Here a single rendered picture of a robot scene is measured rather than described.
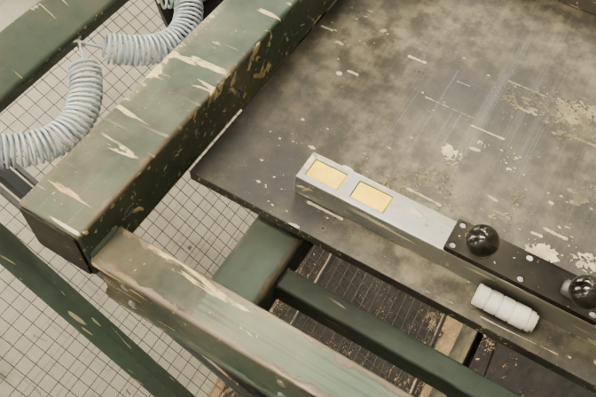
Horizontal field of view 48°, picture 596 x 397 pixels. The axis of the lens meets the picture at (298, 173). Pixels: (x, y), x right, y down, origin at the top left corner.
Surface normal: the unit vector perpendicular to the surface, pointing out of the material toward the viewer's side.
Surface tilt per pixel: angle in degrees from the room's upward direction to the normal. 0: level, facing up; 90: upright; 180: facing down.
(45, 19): 90
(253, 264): 56
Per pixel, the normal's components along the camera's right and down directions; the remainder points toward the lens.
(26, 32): 0.49, -0.25
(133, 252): 0.02, -0.58
